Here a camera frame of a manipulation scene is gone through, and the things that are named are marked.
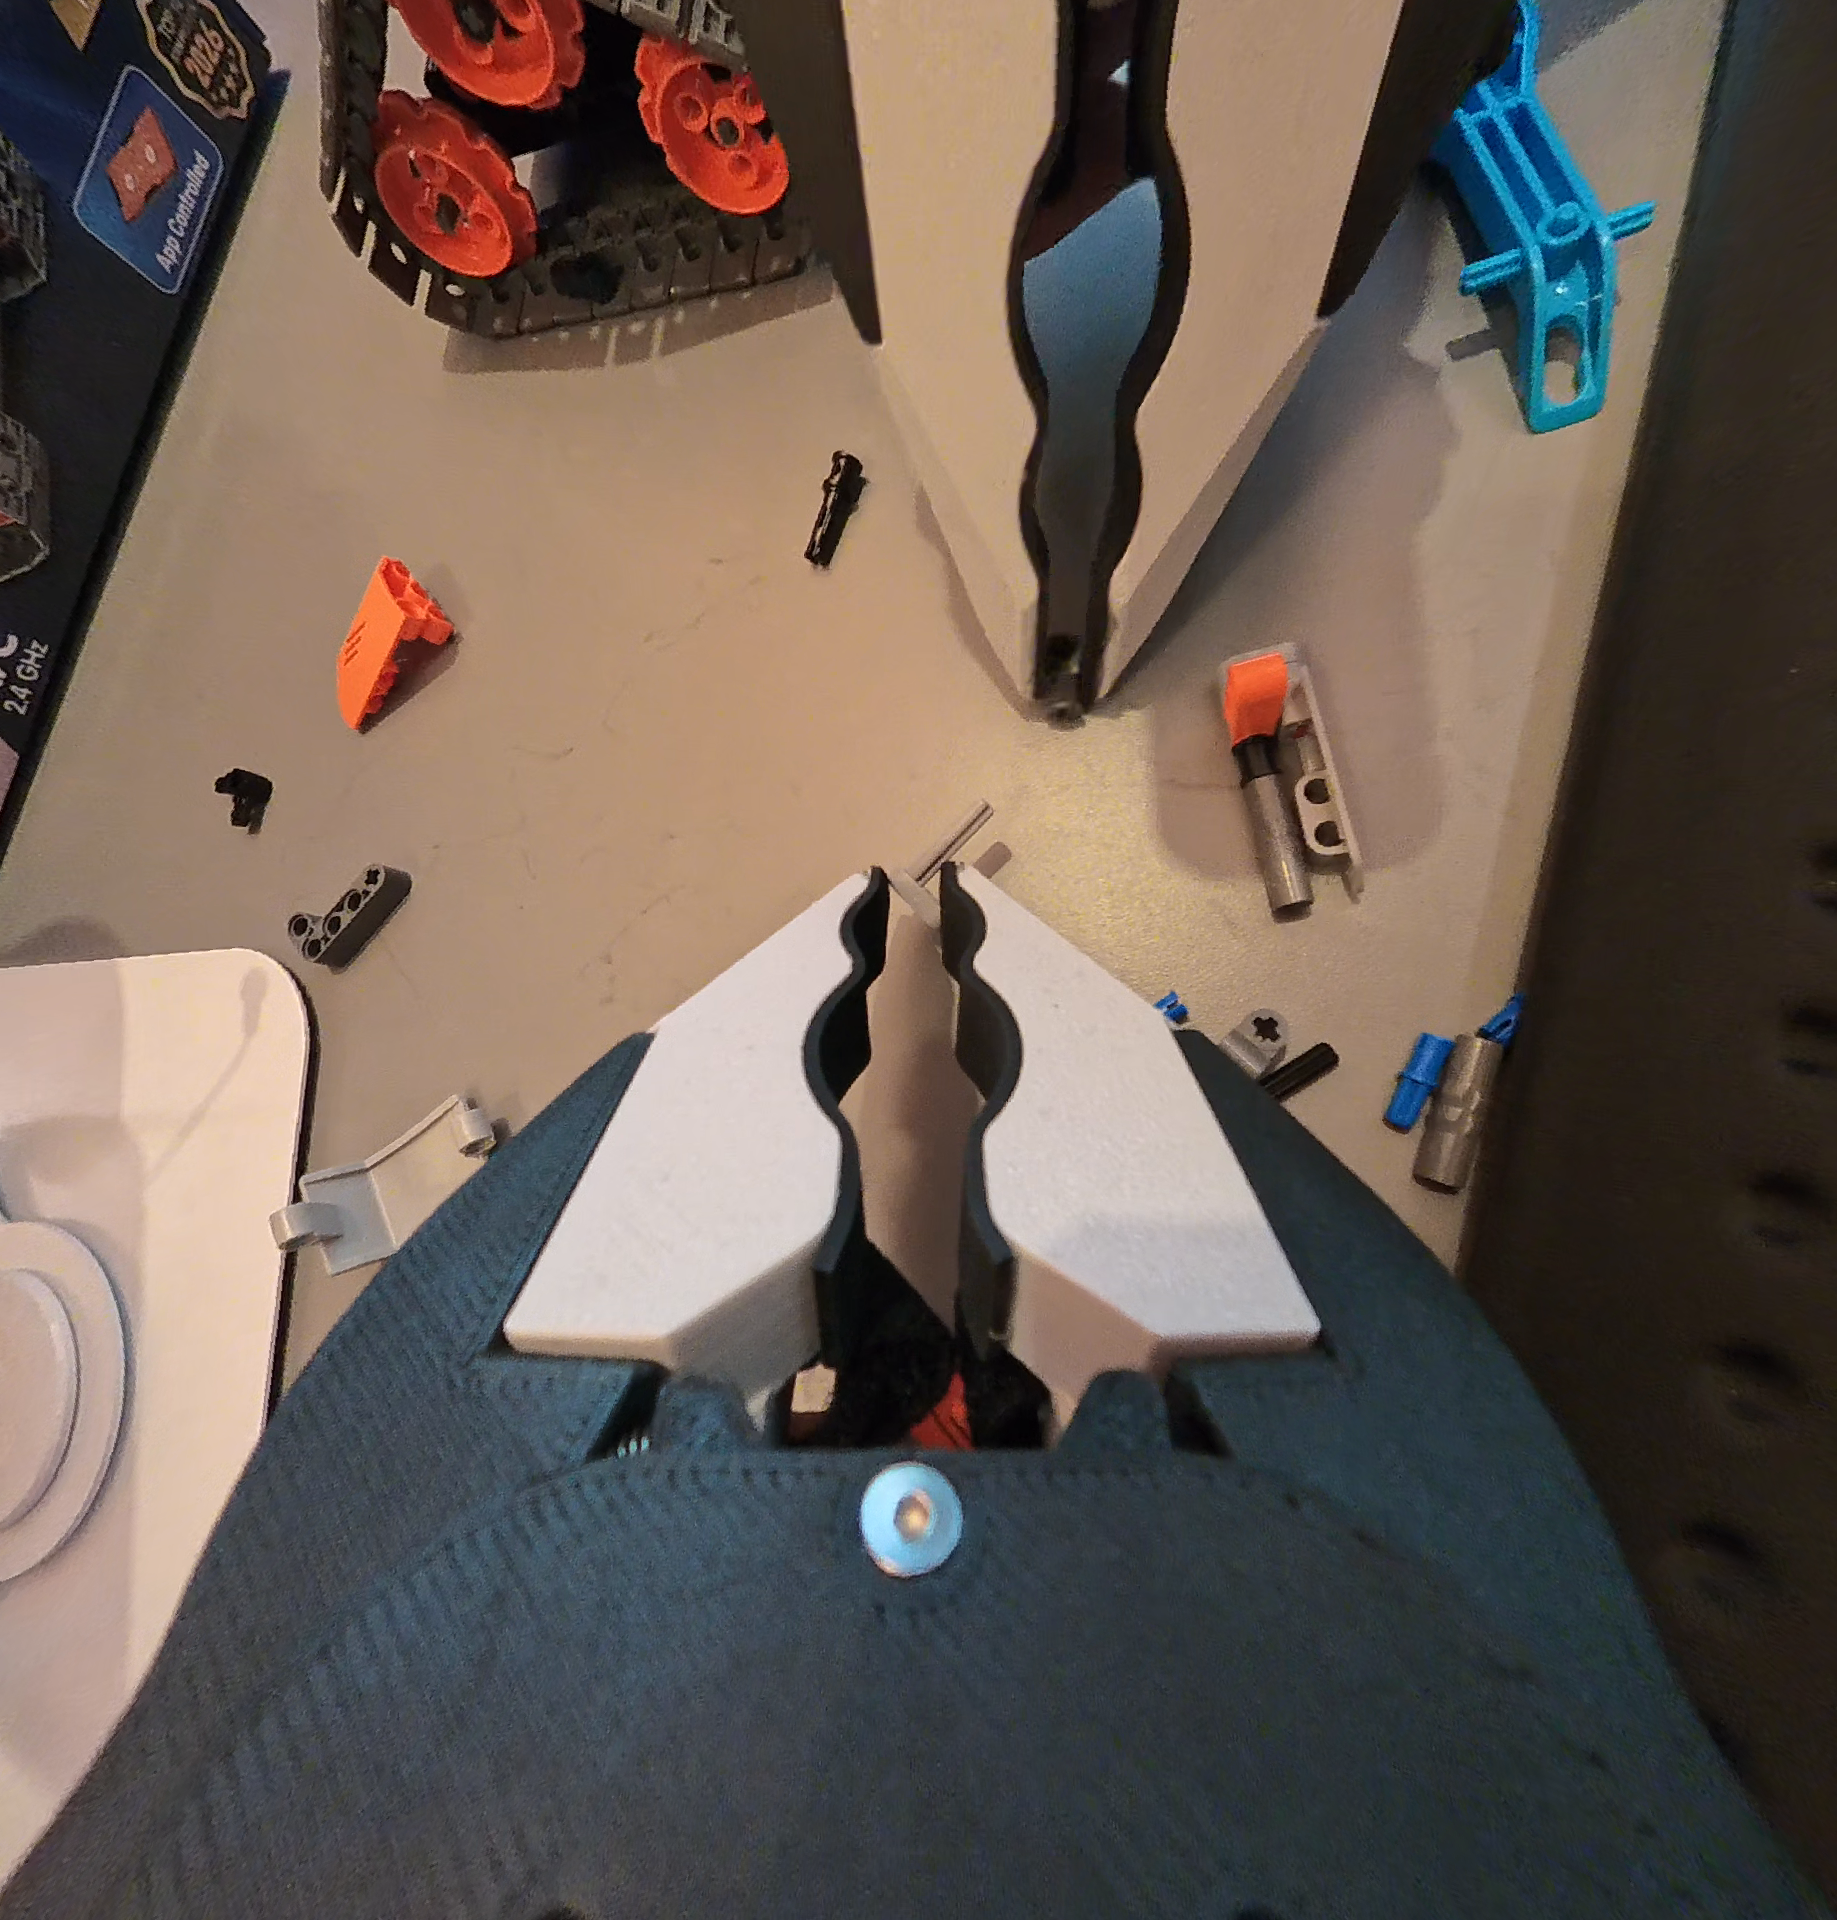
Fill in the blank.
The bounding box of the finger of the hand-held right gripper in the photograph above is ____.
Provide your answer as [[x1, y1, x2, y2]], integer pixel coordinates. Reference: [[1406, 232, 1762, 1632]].
[[840, 0, 1075, 707], [1077, 0, 1413, 707]]

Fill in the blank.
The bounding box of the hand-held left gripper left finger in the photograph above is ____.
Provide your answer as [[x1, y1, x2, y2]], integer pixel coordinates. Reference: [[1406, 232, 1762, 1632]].
[[502, 866, 890, 1442]]

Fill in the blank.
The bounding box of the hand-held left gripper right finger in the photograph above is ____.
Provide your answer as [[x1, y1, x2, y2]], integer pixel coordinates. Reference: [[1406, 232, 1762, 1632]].
[[937, 864, 1325, 1445]]

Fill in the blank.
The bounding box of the cyan plastic tool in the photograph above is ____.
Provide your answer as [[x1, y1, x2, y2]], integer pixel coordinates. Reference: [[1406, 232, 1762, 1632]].
[[1425, 0, 1657, 437]]

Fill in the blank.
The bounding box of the light grey curved panel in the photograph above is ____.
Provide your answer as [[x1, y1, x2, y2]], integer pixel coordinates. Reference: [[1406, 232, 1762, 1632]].
[[269, 1095, 500, 1276]]

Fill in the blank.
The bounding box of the grey tube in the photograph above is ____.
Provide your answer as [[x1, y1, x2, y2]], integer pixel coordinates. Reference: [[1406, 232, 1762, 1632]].
[[1410, 1033, 1504, 1193]]

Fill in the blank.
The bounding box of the tracked toy robot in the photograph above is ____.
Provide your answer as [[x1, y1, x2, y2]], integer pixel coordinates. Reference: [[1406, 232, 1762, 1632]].
[[316, 0, 850, 345]]

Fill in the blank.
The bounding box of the short dark grey angled beam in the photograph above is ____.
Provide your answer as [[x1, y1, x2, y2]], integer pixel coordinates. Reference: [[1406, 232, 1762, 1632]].
[[288, 866, 414, 965]]

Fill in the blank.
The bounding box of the grey orange brick assembly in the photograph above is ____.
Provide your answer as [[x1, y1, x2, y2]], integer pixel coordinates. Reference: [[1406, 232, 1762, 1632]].
[[1217, 643, 1368, 919]]

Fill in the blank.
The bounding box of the white book stand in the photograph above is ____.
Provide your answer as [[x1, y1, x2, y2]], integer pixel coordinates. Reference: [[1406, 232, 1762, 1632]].
[[0, 944, 320, 1757]]

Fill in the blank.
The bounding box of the orange angled block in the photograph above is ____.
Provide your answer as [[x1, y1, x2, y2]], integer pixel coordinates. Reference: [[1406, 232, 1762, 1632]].
[[336, 557, 459, 735]]

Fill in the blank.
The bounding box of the blue toy robot box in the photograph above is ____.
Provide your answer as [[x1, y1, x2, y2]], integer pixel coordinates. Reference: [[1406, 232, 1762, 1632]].
[[0, 0, 290, 953]]

